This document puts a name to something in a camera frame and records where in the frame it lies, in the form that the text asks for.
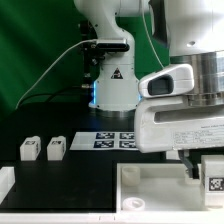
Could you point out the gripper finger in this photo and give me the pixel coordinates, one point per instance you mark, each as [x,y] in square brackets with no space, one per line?
[186,157]

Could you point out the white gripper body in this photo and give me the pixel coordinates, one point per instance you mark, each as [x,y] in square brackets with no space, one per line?
[169,124]

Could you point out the white square tabletop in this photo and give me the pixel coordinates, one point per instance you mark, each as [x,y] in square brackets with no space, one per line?
[161,194]

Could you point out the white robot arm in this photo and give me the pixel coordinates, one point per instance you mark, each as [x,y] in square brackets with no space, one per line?
[193,32]

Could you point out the white marker sheet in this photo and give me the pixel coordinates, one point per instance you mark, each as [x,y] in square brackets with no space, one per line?
[103,141]

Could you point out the white left obstacle block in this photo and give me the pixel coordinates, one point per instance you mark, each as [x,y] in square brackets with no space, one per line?
[7,180]

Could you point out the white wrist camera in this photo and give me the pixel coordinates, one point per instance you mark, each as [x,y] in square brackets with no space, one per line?
[173,80]

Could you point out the black base camera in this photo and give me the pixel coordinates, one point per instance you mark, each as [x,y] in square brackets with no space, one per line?
[111,45]

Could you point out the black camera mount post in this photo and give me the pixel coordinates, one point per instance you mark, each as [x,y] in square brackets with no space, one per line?
[87,32]

